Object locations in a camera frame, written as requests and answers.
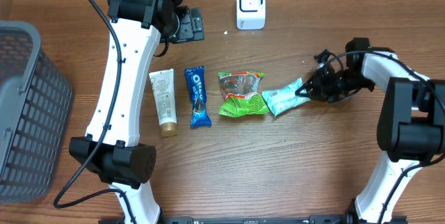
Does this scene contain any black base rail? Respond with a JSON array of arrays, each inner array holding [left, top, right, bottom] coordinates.
[[98, 215, 408, 224]]

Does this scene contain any white cream tube gold cap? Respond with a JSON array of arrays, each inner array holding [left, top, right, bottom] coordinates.
[[149, 69, 178, 137]]

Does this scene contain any white barcode scanner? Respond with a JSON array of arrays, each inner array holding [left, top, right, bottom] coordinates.
[[236, 0, 266, 30]]

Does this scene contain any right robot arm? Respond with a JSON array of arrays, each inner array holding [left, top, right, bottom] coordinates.
[[295, 38, 444, 223]]

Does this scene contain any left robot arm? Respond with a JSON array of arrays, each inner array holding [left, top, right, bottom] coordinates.
[[69, 0, 204, 223]]

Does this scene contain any grey plastic mesh basket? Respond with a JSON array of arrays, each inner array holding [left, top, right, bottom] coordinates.
[[1, 20, 74, 204]]

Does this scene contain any mint green wipes pack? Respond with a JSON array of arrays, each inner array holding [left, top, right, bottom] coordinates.
[[261, 78, 310, 118]]

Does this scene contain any blue Oreo cookie pack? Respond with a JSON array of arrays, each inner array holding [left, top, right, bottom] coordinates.
[[184, 66, 211, 127]]

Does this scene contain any green snack bag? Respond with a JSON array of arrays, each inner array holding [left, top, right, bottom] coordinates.
[[218, 71, 269, 118]]

